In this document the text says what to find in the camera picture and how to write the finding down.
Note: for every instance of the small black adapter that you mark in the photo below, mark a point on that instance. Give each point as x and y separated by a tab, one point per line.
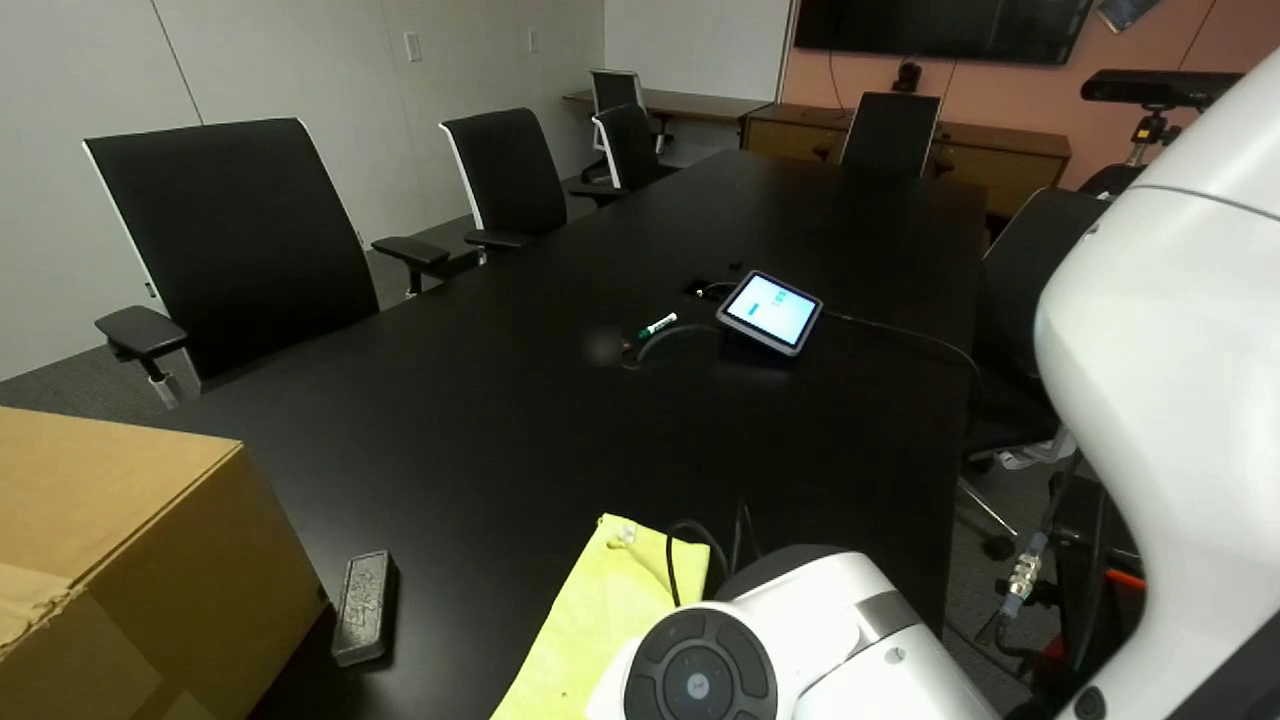
606	347

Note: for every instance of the cardboard box on table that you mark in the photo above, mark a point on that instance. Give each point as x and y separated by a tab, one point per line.
142	575

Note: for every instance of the black camera on stand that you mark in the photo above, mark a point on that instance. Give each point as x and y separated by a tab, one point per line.
1159	93

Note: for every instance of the wall television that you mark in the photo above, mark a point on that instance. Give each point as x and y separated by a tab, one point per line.
951	30

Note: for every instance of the grey remote control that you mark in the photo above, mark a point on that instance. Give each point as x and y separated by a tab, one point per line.
362	617

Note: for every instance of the tablet touch panel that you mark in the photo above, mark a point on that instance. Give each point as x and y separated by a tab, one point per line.
771	314

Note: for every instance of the black office chair far end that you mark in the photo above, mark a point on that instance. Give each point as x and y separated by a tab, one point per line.
891	135

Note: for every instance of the wooden sideboard cabinet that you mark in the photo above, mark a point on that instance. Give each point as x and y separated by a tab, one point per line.
1010	167

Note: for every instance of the black office chair near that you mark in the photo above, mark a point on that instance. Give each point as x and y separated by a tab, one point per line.
240	235

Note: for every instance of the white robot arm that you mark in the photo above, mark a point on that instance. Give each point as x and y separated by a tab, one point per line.
1159	340

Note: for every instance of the yellow towel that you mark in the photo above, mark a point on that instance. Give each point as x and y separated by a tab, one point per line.
618	590

